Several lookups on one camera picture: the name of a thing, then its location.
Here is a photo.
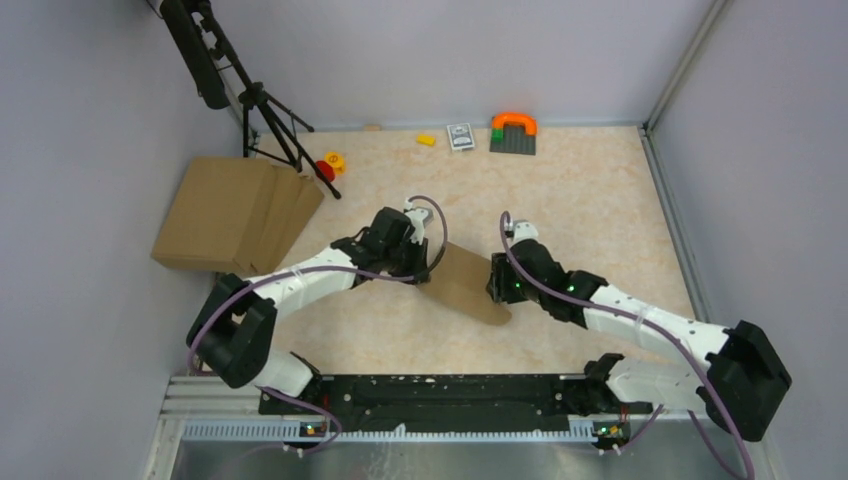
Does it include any aluminium frame rail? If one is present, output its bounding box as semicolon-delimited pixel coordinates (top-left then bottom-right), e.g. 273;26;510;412
163;374;754;478

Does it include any black camera tripod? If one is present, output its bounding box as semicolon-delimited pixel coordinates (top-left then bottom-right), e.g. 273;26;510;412
147;0;342;200

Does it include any red round toy disc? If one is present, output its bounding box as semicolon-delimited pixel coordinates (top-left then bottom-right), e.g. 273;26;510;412
316;160;336;182

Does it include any grey building baseplate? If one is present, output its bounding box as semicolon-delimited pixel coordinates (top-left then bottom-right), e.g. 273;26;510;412
489;126;536;156

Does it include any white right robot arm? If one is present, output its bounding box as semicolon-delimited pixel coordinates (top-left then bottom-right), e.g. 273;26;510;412
486;238;792;442

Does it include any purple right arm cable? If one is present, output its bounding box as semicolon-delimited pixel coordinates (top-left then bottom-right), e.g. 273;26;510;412
498;211;757;480

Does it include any blue playing card deck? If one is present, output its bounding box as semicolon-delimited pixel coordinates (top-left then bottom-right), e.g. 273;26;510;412
446;123;475;152

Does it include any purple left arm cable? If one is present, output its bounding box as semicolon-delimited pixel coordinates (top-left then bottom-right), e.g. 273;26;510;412
185;194;450;458

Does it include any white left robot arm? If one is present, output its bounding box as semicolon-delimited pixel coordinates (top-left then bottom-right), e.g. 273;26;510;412
186;204;434;414

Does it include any stack of folded cardboard boxes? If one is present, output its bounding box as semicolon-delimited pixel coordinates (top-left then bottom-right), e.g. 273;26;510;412
151;157;325;276

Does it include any yellow toy block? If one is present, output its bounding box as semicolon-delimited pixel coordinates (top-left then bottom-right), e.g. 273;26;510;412
416;134;436;147

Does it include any yellow round toy disc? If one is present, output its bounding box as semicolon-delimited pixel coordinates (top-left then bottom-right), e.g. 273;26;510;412
324;151;347;175

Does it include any orange arch toy piece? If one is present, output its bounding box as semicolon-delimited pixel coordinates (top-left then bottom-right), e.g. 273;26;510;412
491;112;538;136

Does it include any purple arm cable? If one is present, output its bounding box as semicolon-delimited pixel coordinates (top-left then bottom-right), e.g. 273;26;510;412
498;211;757;480
185;194;450;458

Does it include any brown cardboard box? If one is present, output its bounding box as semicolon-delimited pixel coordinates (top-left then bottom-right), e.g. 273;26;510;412
418;242;512;326

